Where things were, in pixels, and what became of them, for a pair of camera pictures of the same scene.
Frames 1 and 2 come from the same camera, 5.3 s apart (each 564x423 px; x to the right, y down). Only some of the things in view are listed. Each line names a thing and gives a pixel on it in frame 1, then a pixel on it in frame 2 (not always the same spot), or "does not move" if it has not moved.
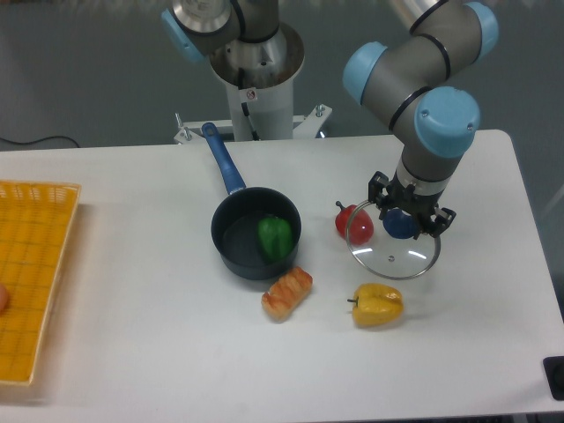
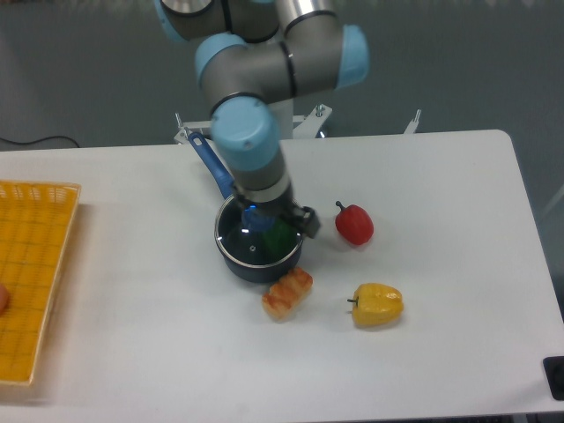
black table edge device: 553,368 does not move
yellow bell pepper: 376,304 does not move
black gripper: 407,197 -> 304,217
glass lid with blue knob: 389,246 -> 254,237
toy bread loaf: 286,293 does not move
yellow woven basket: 36,219 does not move
